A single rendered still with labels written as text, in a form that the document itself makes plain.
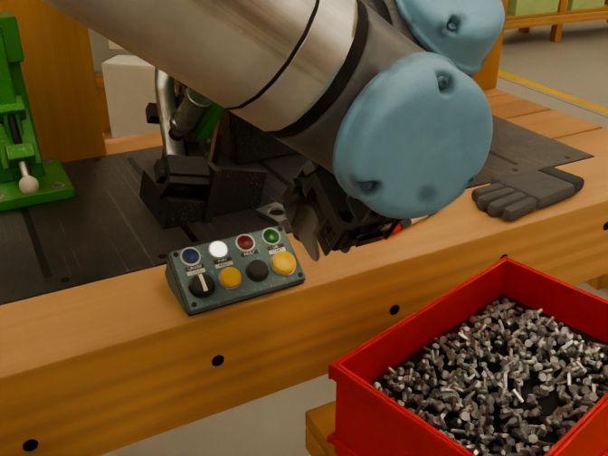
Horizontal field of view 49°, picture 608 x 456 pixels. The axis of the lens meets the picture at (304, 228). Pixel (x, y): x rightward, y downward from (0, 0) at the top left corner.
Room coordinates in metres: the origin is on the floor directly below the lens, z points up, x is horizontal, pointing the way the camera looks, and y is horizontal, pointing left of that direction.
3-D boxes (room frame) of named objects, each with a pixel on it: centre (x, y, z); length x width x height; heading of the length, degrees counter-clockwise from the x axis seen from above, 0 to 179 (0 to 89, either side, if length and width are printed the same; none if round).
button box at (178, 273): (0.69, 0.09, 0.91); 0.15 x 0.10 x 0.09; 118
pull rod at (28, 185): (0.90, 0.41, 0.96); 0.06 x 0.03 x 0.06; 28
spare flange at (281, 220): (0.87, 0.04, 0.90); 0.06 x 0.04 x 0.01; 42
